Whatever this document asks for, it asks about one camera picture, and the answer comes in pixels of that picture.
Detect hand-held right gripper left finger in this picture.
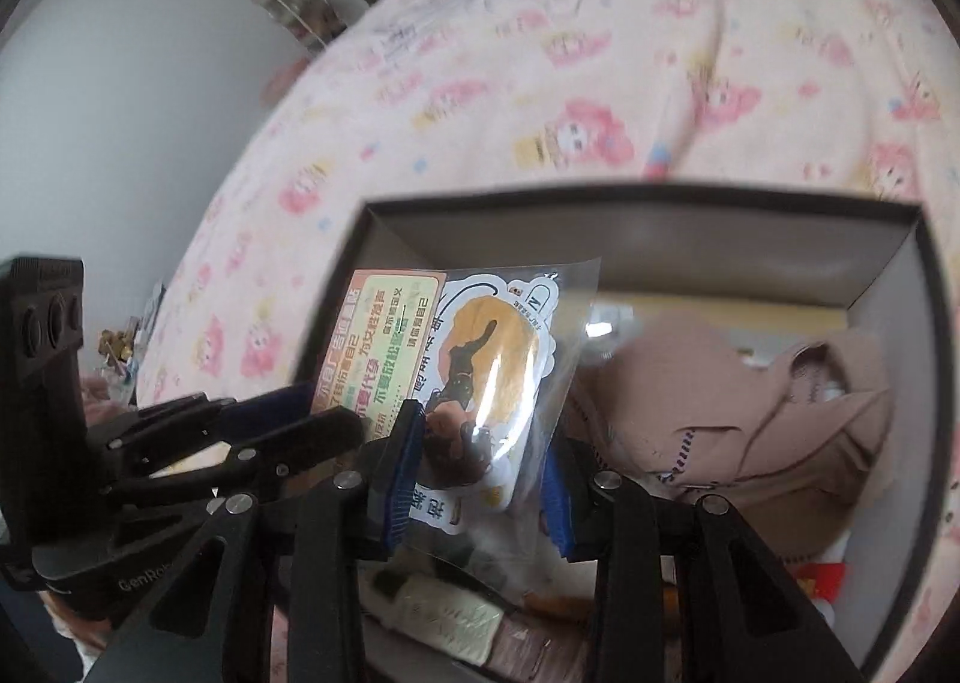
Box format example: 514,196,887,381
82,398,428,683

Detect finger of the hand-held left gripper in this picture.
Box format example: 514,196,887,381
105,405,368,506
86,381,317,464

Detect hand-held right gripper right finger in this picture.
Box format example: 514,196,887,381
540,444,863,683

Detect clear bagged cartoon sticker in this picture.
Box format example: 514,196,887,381
414,257,602,573

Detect grey cardboard box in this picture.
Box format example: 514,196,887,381
300,184,950,683

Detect cluttered bedside items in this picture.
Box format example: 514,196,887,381
96,282,167,404

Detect shelf with small items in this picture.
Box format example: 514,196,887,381
251,0,347,52

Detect pale green card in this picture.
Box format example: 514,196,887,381
373,569,505,663

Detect beige cloth with dark stitching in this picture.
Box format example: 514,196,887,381
562,312,899,565

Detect red and white packet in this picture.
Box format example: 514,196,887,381
786,561,850,603

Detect pink printed blanket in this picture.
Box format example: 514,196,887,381
139,0,960,683

